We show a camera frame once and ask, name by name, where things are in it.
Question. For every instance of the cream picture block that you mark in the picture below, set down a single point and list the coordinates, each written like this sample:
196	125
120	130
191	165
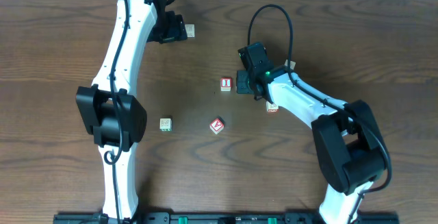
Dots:
291	64

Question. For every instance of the red edged picture block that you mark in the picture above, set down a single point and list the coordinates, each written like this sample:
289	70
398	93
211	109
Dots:
271	107

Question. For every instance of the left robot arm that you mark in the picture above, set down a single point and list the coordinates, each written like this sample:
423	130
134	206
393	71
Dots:
109	109

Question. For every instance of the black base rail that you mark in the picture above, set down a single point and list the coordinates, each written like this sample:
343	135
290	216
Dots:
167	218

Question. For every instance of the red letter I block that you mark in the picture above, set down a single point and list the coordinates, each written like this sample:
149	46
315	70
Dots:
225	84

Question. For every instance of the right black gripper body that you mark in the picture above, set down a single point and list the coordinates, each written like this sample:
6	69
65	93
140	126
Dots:
243	82

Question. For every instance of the red letter A block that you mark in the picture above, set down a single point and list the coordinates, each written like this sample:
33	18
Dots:
216	126

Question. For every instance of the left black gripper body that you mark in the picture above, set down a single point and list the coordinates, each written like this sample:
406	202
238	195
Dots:
178	27

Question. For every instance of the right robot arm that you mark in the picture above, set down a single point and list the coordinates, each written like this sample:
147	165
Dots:
350	148

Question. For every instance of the green edged picture block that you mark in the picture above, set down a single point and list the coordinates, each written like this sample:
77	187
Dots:
165	124

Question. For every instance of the plain cream wooden block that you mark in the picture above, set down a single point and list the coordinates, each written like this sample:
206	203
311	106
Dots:
190	29

